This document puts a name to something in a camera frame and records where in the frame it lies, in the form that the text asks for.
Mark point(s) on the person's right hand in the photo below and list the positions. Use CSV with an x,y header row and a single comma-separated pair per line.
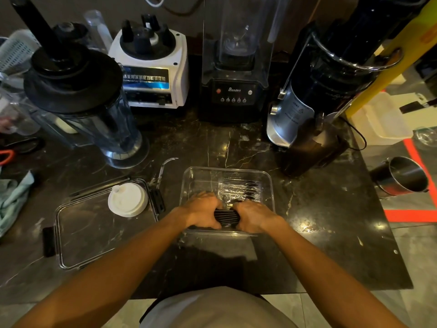
x,y
257,218

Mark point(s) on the person's left hand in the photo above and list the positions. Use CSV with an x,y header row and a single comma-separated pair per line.
x,y
199,211

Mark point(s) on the person's right fingers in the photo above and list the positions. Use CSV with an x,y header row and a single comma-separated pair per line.
x,y
246,205

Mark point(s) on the person's left fingers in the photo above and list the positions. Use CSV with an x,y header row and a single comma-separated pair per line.
x,y
206,198

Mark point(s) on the bundle of black straws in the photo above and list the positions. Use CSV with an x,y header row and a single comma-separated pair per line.
x,y
226,218

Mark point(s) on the person's right forearm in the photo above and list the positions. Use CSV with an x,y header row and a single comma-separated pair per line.
x,y
327,276

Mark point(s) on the person's left forearm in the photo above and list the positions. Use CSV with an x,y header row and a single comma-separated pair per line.
x,y
102,273

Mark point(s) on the clear plastic container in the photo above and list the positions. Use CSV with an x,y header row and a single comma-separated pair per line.
x,y
201,181

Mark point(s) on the wrapped pack of black straws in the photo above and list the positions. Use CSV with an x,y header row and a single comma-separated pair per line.
x,y
240,187

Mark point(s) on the clear plastic wrap scrap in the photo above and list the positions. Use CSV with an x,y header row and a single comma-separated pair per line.
x,y
164,169

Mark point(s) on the white cup lid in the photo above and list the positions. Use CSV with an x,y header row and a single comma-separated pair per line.
x,y
127,200

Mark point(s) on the person's grey shirt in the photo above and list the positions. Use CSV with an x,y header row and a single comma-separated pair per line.
x,y
218,310

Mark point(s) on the clear lid with black clips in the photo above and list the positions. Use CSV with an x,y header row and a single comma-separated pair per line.
x,y
88,228

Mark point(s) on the white blender base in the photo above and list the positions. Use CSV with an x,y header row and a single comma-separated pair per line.
x,y
150,75

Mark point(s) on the black and silver juicer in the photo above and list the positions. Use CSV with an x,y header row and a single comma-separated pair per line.
x,y
321,81

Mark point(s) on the stainless steel cup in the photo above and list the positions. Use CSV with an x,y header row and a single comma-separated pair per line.
x,y
403,177

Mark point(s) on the white plastic tub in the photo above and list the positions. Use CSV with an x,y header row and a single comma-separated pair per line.
x,y
382,119

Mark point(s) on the clear blender jug black lid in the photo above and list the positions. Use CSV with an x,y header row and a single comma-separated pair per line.
x,y
78,85

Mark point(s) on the clear glass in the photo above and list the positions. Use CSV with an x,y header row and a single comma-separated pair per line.
x,y
426,136

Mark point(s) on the teal cloth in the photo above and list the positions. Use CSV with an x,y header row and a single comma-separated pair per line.
x,y
12,198

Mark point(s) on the clear plastic bottle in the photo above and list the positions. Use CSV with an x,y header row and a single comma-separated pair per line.
x,y
99,30

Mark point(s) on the white plastic basket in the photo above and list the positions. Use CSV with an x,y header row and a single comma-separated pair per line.
x,y
15,51

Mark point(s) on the black blender with clear enclosure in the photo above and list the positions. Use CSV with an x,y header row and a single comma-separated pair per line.
x,y
235,64

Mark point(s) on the yellow post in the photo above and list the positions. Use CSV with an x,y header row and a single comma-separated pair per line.
x,y
392,61

